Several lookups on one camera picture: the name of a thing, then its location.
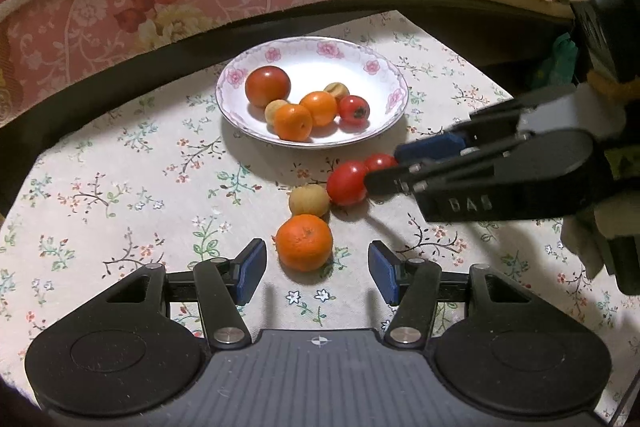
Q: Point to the green cloth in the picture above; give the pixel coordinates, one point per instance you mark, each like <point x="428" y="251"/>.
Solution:
<point x="558" y="69"/>

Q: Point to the small tangerine in plate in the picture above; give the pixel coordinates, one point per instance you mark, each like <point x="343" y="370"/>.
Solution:
<point x="322" y="106"/>

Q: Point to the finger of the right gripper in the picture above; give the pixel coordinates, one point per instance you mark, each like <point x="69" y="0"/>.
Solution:
<point x="492" y="132"/>
<point x="466" y="176"/>

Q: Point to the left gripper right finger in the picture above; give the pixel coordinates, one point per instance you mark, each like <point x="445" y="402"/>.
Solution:
<point x="415" y="287"/>

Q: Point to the large red tomato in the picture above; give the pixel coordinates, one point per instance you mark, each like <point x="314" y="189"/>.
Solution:
<point x="267" y="84"/>

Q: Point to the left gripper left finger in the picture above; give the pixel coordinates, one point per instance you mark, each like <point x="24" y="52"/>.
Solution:
<point x="218" y="286"/>

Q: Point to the tan longan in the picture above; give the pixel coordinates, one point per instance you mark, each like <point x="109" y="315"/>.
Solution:
<point x="271" y="110"/>
<point x="309" y="199"/>
<point x="338" y="90"/>

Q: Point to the tan longan in plate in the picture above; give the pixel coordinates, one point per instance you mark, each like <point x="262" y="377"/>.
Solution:
<point x="338" y="90"/>

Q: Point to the red cherry tomato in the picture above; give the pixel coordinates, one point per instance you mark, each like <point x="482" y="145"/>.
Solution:
<point x="380" y="161"/>
<point x="345" y="185"/>
<point x="354" y="110"/>

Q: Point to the floral white tablecloth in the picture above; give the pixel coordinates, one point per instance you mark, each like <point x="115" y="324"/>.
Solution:
<point x="165" y="179"/>

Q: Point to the orange tangerine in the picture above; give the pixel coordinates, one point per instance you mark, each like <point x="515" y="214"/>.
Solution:
<point x="304" y="243"/>
<point x="293" y="122"/>

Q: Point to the white floral plate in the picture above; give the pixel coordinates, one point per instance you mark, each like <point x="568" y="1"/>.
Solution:
<point x="312" y="63"/>

